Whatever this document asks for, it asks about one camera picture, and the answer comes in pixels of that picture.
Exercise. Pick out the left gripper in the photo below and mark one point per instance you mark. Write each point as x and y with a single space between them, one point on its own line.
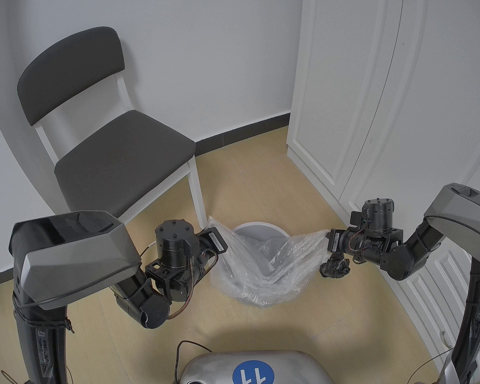
218 240

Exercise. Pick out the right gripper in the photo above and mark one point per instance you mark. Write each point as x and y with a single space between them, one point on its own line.
343 240

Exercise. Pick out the black plastic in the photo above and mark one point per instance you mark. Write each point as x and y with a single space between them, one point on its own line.
335 267

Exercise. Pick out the clear plastic bag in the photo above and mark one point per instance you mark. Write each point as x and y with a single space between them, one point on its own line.
270 277

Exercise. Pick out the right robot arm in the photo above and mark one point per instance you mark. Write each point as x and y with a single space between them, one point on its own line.
450 210

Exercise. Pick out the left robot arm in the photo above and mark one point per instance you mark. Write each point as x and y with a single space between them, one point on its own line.
75 255

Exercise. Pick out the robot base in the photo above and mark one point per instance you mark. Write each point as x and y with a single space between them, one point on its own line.
210 369

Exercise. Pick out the white trash bin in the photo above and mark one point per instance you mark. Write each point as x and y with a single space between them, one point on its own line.
258 228

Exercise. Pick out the white wardrobe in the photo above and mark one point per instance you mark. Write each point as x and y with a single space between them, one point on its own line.
375 112

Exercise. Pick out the grey and white chair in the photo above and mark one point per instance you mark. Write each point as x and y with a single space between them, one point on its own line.
71 63

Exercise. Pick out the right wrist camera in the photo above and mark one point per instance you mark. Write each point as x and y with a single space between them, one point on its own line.
356 219

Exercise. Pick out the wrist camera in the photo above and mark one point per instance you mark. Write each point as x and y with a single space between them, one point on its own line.
356 219
191 247

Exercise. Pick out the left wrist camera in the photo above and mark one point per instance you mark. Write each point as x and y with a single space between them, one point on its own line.
191 247

